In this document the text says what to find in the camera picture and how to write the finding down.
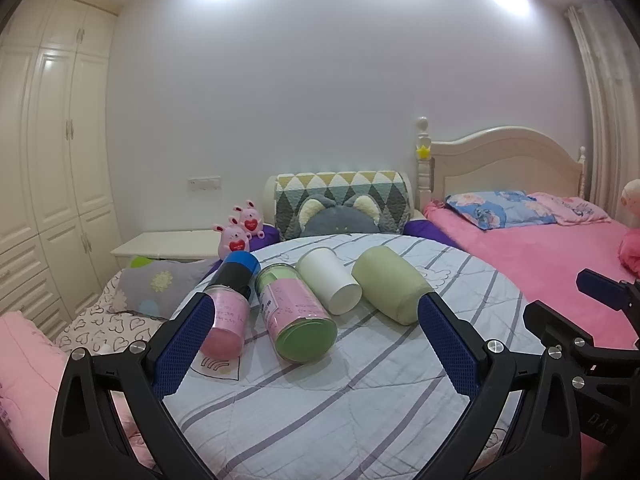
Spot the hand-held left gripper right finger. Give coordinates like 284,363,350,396
417,290,584,480

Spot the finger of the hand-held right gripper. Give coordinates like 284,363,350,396
523,299,617,377
576,268,640,314

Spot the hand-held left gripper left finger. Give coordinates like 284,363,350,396
49,291,217,480

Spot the pink cup with blue lid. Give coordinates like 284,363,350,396
200,251,261,361

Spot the light green cup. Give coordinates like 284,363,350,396
350,245,435,327

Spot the green cup with pink label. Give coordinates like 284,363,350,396
254,262,339,364

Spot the white cup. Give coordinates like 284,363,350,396
297,247,363,316

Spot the grey dotted pillow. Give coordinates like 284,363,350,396
110,255,221,319

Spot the pink bedsheet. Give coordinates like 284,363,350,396
422,202,640,461

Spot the heart print sheet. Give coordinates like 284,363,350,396
54,269,172,362

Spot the pink floral pillow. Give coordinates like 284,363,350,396
527,192,611,226

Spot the white nightstand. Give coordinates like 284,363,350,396
110,229,221,264

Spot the pink rabbit plush toy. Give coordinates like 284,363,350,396
231,200,267,240
213,223,253,257

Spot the purple sheet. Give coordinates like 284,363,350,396
249,218,462,254

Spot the blue floral pillow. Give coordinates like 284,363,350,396
444,189,557,231

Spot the striped white quilt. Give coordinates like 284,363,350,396
159,232,552,480

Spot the triangle pattern headboard cover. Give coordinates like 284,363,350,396
264,170,414,242

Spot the pink blanket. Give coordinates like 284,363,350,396
0,310,153,468

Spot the cream wooden headboard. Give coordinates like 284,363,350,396
415,115,589,212

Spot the grey bear cushion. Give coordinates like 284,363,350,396
297,194,384,237

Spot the white curtain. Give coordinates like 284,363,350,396
565,0,640,222

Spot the cream wardrobe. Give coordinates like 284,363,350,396
0,0,122,342

